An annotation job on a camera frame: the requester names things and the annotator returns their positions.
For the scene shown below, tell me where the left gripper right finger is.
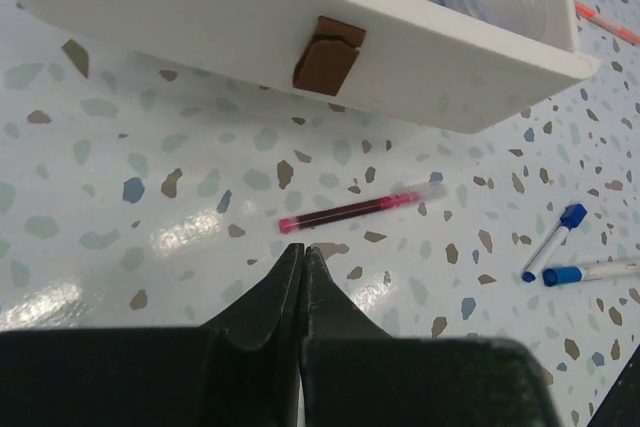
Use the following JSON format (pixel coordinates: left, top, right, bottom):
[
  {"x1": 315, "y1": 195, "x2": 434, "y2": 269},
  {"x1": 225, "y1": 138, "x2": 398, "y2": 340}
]
[{"x1": 300, "y1": 248, "x2": 559, "y2": 426}]

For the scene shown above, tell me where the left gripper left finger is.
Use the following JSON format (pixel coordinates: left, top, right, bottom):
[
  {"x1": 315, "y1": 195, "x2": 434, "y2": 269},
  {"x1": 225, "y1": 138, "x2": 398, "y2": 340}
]
[{"x1": 1, "y1": 244, "x2": 305, "y2": 426}]

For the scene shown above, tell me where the dark red pen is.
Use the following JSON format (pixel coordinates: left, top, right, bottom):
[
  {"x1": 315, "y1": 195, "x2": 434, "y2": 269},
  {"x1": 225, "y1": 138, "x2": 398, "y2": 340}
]
[{"x1": 277, "y1": 182, "x2": 448, "y2": 235}]

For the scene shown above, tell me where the long blue marker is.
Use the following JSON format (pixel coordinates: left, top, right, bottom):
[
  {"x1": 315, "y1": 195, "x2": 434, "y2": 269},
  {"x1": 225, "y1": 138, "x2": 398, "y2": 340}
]
[{"x1": 542, "y1": 260, "x2": 639, "y2": 287}]

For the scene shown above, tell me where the short blue marker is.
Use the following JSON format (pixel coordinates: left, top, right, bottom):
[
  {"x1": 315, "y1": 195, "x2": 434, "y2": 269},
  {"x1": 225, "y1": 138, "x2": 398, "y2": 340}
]
[{"x1": 521, "y1": 203, "x2": 587, "y2": 283}]

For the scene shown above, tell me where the cream bottom drawer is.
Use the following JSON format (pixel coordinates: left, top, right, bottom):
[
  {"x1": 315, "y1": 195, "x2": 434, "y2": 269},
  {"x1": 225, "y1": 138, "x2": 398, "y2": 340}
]
[{"x1": 18, "y1": 0, "x2": 599, "y2": 134}]

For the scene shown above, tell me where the orange pen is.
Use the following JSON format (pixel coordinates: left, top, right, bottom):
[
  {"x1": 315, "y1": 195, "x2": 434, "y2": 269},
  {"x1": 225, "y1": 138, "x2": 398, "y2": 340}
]
[{"x1": 574, "y1": 1, "x2": 639, "y2": 45}]

